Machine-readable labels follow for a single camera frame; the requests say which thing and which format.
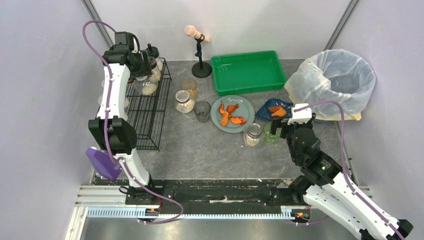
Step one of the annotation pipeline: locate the beige microphone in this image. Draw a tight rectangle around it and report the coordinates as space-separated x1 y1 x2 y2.
184 25 211 43

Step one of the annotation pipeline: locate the orange breaded food piece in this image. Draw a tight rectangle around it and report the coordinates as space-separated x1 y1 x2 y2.
271 108 287 117

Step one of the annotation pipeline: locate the orange fried chicken piece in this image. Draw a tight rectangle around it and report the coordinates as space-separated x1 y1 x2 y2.
230 116 247 125

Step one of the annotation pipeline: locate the black wire rack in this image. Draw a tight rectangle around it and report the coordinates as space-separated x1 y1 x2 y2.
125 58 172 150

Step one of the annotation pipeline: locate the small glass jar rice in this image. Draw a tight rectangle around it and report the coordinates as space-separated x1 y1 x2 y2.
133 76 158 96

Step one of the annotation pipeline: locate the purple plastic base cover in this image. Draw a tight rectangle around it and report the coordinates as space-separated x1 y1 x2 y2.
85 147 122 180

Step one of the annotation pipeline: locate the brown fried food piece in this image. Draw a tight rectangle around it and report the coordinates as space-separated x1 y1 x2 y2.
268 105 283 114

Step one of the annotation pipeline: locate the amber glass cup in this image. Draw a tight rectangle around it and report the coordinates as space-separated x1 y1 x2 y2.
180 78 198 100

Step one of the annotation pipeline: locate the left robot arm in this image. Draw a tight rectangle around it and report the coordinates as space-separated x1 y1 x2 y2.
88 31 159 205

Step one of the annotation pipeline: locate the orange chicken drumstick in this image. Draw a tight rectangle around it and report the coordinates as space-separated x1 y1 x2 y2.
226 104 239 114

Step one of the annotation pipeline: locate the black knob lid jar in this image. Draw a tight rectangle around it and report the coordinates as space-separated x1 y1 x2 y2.
146 43 163 71

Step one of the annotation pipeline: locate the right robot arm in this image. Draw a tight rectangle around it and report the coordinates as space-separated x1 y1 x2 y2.
270 116 414 240

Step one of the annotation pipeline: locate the grey round plate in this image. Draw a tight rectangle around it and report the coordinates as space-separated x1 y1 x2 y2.
210 95 256 134

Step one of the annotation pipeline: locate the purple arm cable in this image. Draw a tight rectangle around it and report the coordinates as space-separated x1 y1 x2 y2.
82 20 185 225
293 99 407 240

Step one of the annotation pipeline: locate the black lid spice jar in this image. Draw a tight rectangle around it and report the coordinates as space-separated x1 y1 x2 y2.
148 56 162 84

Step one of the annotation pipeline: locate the orange chicken wing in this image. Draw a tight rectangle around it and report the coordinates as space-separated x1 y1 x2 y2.
218 101 230 119

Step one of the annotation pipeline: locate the glass jar silver rim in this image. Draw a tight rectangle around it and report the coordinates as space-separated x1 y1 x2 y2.
175 90 195 114

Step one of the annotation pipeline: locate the dark blue leaf plate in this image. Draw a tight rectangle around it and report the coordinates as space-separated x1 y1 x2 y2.
255 98 294 121

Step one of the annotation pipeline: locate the green plastic tray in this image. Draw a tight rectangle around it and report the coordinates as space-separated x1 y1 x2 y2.
210 50 287 96

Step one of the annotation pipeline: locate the orange breaded chicken strip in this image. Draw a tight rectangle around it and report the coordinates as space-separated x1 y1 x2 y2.
219 112 230 127

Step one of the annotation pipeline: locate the green glass cup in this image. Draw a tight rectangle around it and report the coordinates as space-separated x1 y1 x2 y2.
263 121 282 144

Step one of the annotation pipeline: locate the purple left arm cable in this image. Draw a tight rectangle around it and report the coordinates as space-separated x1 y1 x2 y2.
82 20 185 225

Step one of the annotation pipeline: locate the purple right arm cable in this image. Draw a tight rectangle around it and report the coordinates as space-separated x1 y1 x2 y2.
293 99 407 240

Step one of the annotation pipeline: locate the smoky grey glass cup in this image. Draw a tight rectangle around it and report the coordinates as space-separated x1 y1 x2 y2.
193 100 211 123

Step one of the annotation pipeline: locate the trash bin with plastic bag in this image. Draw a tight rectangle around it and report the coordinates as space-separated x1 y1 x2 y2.
284 49 377 121

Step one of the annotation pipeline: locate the black microphone stand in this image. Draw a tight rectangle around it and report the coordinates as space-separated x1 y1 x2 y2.
191 33 212 78

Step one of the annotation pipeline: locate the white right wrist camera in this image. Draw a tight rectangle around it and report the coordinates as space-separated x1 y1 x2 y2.
287 103 316 125

